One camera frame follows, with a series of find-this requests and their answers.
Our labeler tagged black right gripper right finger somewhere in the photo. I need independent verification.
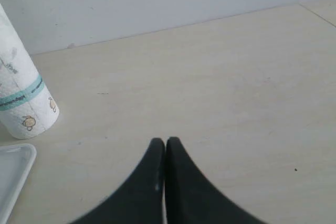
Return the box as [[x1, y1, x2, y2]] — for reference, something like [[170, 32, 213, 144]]
[[165, 137, 264, 223]]

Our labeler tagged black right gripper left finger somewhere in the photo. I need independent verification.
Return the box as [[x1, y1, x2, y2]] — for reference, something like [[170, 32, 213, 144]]
[[73, 138, 165, 224]]

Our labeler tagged printed white paper towel roll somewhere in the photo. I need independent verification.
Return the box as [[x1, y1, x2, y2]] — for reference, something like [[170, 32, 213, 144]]
[[1, 9, 59, 140]]

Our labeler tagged white plastic tray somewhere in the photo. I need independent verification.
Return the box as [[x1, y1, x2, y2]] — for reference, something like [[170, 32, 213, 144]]
[[1, 143, 37, 223]]

